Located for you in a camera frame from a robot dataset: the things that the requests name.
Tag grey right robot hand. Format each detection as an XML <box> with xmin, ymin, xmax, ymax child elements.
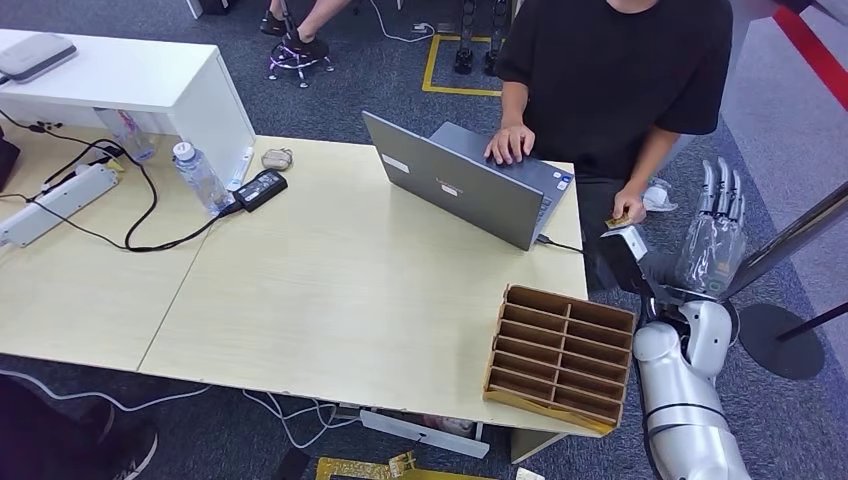
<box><xmin>674</xmin><ymin>157</ymin><xmax>748</xmax><ymax>296</ymax></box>

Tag person's right hand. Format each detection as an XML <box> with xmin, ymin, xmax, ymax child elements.
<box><xmin>484</xmin><ymin>124</ymin><xmax>537</xmax><ymax>166</ymax></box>

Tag person's left hand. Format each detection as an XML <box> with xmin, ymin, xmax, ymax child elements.
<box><xmin>612</xmin><ymin>188</ymin><xmax>648</xmax><ymax>227</ymax></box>

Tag person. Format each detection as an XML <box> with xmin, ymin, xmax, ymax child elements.
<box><xmin>483</xmin><ymin>0</ymin><xmax>735</xmax><ymax>293</ymax></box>

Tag wooden slotted card organizer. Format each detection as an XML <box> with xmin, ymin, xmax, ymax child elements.
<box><xmin>482</xmin><ymin>284</ymin><xmax>637</xmax><ymax>437</ymax></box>

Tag seated person's legs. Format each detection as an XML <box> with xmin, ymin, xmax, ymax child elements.
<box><xmin>260</xmin><ymin>0</ymin><xmax>352</xmax><ymax>58</ymax></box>

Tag person's black shoe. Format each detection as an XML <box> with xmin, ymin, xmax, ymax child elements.
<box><xmin>0</xmin><ymin>377</ymin><xmax>160</xmax><ymax>480</ymax></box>

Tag white shoe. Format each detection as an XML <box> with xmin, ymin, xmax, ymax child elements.
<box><xmin>642</xmin><ymin>177</ymin><xmax>679</xmax><ymax>213</ymax></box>

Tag grey laptop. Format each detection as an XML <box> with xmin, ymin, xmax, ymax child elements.
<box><xmin>362</xmin><ymin>110</ymin><xmax>575</xmax><ymax>252</ymax></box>

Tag black robot legs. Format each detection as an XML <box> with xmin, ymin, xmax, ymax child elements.
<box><xmin>453</xmin><ymin>0</ymin><xmax>513</xmax><ymax>77</ymax></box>

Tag black round stanchion base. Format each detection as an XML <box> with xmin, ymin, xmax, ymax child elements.
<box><xmin>737</xmin><ymin>303</ymin><xmax>827</xmax><ymax>382</ymax></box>

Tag black stanchion pole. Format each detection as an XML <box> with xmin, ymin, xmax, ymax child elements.
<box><xmin>776</xmin><ymin>303</ymin><xmax>848</xmax><ymax>343</ymax></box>

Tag red floor tape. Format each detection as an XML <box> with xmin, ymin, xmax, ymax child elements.
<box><xmin>771</xmin><ymin>5</ymin><xmax>848</xmax><ymax>114</ymax></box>

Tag wheeled stool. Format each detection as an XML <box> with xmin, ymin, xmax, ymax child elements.
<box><xmin>266</xmin><ymin>0</ymin><xmax>336</xmax><ymax>89</ymax></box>

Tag grey earbuds case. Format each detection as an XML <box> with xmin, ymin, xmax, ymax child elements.
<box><xmin>261</xmin><ymin>148</ymin><xmax>295</xmax><ymax>172</ymax></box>

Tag black power adapter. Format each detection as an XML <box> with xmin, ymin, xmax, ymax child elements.
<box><xmin>233</xmin><ymin>169</ymin><xmax>290</xmax><ymax>214</ymax></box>

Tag desk leg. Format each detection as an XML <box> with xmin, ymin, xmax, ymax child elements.
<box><xmin>510</xmin><ymin>427</ymin><xmax>566</xmax><ymax>465</ymax></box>

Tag white strip beside cabinet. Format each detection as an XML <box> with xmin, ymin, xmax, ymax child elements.
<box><xmin>227</xmin><ymin>146</ymin><xmax>256</xmax><ymax>193</ymax></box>

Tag white bar under desk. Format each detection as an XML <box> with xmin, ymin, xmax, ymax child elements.
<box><xmin>359</xmin><ymin>409</ymin><xmax>492</xmax><ymax>460</ymax></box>

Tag clear bottle with white cap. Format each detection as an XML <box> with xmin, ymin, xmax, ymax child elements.
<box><xmin>172</xmin><ymin>140</ymin><xmax>231</xmax><ymax>217</ymax></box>

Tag yellow cardboard piece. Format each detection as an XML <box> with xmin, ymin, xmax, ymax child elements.
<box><xmin>315</xmin><ymin>451</ymin><xmax>498</xmax><ymax>480</ymax></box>

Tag clear bottle with pink label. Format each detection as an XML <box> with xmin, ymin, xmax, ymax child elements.
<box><xmin>96</xmin><ymin>108</ymin><xmax>158</xmax><ymax>164</ymax></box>

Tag white cabinet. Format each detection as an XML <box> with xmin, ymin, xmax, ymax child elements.
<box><xmin>0</xmin><ymin>29</ymin><xmax>258</xmax><ymax>190</ymax></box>

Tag white power strip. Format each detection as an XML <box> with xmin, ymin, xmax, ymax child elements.
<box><xmin>0</xmin><ymin>163</ymin><xmax>123</xmax><ymax>249</ymax></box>

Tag flat grey device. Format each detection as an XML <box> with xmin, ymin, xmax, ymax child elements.
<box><xmin>0</xmin><ymin>33</ymin><xmax>78</xmax><ymax>84</ymax></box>

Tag dark object at desk edge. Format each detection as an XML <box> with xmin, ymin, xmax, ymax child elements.
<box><xmin>0</xmin><ymin>125</ymin><xmax>21</xmax><ymax>193</ymax></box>

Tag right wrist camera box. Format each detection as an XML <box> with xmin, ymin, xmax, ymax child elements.
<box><xmin>599</xmin><ymin>225</ymin><xmax>684</xmax><ymax>306</ymax></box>

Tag chrome stanchion post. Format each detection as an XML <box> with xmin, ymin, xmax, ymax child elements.
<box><xmin>718</xmin><ymin>182</ymin><xmax>848</xmax><ymax>303</ymax></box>

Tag black laptop charger cable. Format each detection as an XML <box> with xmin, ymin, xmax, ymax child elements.
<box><xmin>535</xmin><ymin>234</ymin><xmax>586</xmax><ymax>256</ymax></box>

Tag yellow floor tape frame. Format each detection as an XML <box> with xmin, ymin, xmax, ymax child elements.
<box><xmin>422</xmin><ymin>34</ymin><xmax>505</xmax><ymax>99</ymax></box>

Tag tangled white cables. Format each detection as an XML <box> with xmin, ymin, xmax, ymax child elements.
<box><xmin>241</xmin><ymin>389</ymin><xmax>362</xmax><ymax>450</ymax></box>

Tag black adapter cable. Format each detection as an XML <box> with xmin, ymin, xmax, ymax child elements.
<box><xmin>0</xmin><ymin>109</ymin><xmax>243</xmax><ymax>254</ymax></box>

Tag long white floor cable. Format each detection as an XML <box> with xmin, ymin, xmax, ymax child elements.
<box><xmin>0</xmin><ymin>368</ymin><xmax>213</xmax><ymax>413</ymax></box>

